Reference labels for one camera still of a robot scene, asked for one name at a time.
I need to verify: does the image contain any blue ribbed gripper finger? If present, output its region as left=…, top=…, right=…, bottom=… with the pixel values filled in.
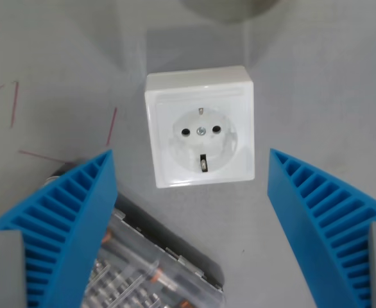
left=267, top=148, right=376, bottom=308
left=0, top=149, right=118, bottom=308

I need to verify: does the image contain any clear screwdriver bit set case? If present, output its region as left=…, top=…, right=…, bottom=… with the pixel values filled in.
left=46, top=166, right=226, bottom=308

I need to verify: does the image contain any grey round object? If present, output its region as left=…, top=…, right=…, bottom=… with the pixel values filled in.
left=180, top=0, right=282, bottom=23

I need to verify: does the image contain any white wall socket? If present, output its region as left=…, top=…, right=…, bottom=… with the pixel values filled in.
left=144, top=65, right=256, bottom=189

